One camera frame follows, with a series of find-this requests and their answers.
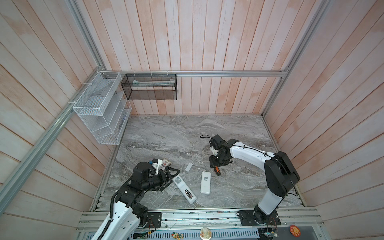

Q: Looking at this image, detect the aluminium frame rail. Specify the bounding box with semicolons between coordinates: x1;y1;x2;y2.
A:
118;70;288;78

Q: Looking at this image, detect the playing card box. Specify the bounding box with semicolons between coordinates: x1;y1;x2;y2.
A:
162;159;171;167

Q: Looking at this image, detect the red round sticker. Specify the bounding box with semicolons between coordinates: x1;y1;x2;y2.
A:
290;225;301;238

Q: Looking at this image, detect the small colourful charm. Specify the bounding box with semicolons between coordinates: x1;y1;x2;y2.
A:
172;232;184;240

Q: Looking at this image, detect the black wire mesh basket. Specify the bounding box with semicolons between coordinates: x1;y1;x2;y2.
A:
121;73;178;101

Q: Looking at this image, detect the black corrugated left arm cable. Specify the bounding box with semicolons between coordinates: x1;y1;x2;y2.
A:
94;190;119;240

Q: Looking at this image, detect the round gold white badge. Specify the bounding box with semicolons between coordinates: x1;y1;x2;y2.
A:
200;227;213;240

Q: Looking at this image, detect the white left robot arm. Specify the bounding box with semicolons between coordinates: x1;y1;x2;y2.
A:
92;159;181;240

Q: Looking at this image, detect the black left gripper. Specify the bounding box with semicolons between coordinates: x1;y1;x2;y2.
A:
142;166;181;192

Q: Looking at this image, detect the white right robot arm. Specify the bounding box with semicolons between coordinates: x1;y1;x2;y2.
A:
209;135;300;226

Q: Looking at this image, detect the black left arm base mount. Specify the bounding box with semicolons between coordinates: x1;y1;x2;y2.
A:
144;212;162;229

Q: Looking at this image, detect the white wire mesh shelf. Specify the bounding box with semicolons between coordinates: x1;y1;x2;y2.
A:
73;71;132;145

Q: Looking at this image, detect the orange black screwdriver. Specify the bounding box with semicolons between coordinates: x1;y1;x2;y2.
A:
214;167;221;176

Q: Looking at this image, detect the white slim remote control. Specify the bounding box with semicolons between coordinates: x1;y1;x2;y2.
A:
173;175;197;204

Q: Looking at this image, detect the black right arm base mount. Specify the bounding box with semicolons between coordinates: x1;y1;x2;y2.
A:
237;210;281;226

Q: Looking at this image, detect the white battery cover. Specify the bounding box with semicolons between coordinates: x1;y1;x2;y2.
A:
185;163;193;172

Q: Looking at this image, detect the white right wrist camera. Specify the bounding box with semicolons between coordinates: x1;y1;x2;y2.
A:
210;145;218;156

